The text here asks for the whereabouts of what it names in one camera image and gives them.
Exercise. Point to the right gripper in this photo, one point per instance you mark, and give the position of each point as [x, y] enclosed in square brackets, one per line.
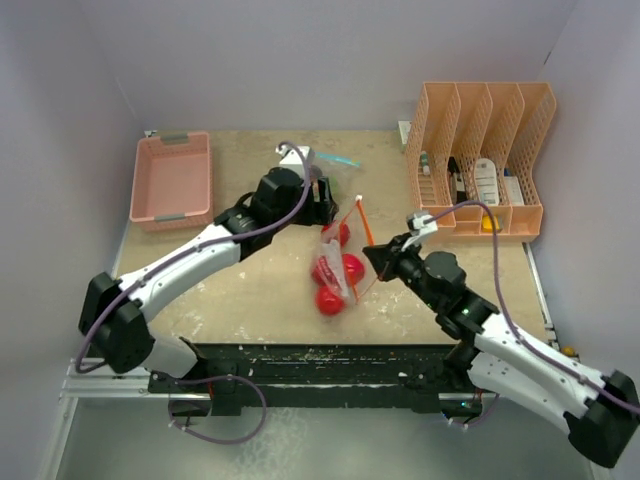
[385, 257]

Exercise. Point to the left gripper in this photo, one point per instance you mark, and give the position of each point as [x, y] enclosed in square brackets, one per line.
[321, 212]

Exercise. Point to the red fake apple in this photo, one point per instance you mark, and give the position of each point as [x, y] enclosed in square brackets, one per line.
[354, 268]

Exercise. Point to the orange zip bag with apples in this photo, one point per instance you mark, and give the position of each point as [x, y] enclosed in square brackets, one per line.
[327, 266]

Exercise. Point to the fake pomegranate red yellow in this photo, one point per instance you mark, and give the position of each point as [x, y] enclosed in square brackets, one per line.
[339, 232]

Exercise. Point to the large pink red apple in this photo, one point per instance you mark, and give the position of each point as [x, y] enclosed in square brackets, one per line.
[328, 303]

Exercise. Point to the pink perforated plastic basket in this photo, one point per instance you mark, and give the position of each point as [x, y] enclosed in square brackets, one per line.
[173, 182]

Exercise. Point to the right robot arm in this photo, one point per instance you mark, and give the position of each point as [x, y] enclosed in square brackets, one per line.
[598, 412]

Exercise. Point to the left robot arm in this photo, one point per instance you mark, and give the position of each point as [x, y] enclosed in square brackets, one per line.
[117, 313]

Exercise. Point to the blue zip bag small fruits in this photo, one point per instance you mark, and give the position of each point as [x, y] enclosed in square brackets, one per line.
[341, 171]

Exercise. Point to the black item in organizer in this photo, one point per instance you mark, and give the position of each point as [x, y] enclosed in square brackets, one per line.
[457, 186]

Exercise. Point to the yellow object in organizer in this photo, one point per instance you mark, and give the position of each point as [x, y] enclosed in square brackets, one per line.
[491, 225]

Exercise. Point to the small green capped bottle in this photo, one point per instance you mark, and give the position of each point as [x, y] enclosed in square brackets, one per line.
[424, 163]

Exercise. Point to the orange desk file organizer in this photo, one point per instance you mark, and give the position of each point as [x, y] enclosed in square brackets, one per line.
[506, 122]

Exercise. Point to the white bottle in organizer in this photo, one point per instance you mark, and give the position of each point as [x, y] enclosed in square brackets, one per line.
[486, 180]

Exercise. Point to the white box behind organizer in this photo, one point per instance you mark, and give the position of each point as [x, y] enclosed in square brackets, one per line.
[404, 129]

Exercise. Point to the white box in organizer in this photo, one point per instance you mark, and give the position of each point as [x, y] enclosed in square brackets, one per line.
[513, 190]

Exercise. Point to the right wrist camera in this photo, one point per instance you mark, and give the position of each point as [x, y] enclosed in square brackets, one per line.
[421, 226]

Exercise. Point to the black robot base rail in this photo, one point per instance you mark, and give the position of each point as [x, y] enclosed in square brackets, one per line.
[416, 377]

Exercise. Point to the aluminium frame rail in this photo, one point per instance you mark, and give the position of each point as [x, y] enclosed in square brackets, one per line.
[104, 384]

